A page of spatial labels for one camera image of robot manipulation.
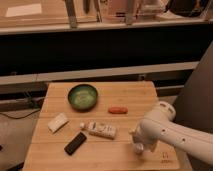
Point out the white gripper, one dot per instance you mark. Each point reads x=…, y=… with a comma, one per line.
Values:
x=138, y=136

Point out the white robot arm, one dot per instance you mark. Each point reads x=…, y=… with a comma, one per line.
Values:
x=157, y=124

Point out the green ceramic bowl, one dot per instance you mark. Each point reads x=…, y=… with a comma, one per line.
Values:
x=83, y=97

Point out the orange oblong object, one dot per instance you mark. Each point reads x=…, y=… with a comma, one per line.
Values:
x=118, y=110

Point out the white squeeze tube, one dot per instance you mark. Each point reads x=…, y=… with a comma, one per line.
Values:
x=99, y=129

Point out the black rectangular remote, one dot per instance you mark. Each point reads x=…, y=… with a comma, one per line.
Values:
x=76, y=142

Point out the white rectangular block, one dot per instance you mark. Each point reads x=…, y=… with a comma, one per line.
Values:
x=57, y=122

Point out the white paper sheet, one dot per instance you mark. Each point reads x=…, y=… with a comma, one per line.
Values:
x=24, y=10

